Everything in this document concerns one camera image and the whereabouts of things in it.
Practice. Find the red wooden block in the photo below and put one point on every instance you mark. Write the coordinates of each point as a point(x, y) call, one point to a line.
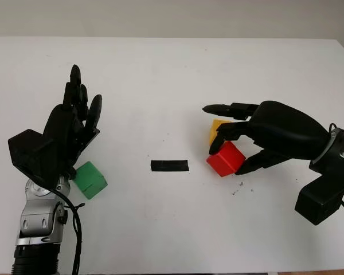
point(226, 160)

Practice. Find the black tape strip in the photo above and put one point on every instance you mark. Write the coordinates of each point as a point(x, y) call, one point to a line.
point(169, 166)

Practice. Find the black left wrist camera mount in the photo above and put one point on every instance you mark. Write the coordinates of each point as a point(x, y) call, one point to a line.
point(28, 154)

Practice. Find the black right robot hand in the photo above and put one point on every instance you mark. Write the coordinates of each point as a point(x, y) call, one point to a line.
point(283, 129)

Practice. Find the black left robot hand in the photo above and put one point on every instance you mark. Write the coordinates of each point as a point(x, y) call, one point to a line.
point(63, 129)

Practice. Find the green wooden block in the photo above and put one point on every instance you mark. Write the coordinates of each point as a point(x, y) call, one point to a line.
point(89, 180)

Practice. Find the yellow wooden block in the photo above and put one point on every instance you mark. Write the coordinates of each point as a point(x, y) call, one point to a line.
point(219, 123)

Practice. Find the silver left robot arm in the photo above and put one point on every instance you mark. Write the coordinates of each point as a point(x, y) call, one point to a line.
point(37, 220)

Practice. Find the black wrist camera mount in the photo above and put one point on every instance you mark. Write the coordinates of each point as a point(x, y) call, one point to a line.
point(318, 200)
point(28, 154)

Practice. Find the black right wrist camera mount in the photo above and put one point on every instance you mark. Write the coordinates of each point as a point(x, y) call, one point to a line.
point(318, 200)

